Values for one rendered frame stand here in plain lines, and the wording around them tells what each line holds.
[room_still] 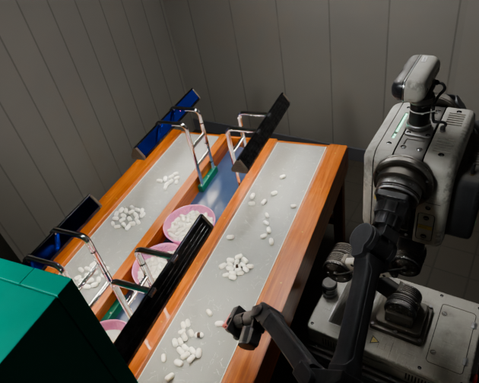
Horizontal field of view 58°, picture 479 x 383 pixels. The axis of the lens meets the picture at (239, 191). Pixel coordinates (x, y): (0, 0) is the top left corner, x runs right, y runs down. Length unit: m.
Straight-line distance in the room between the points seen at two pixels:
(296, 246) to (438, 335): 0.69
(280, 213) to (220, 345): 0.74
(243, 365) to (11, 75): 2.26
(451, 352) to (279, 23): 2.42
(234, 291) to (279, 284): 0.19
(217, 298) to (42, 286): 1.29
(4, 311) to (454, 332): 1.79
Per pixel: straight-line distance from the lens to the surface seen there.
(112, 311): 2.03
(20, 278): 0.68
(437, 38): 3.08
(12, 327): 0.63
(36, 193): 3.33
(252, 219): 2.15
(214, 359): 1.72
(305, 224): 2.05
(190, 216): 2.25
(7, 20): 3.11
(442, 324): 2.11
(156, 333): 1.82
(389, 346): 2.02
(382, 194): 1.21
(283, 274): 1.86
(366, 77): 3.31
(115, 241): 2.29
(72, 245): 2.35
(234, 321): 1.54
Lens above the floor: 2.21
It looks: 39 degrees down
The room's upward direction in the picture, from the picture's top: 12 degrees counter-clockwise
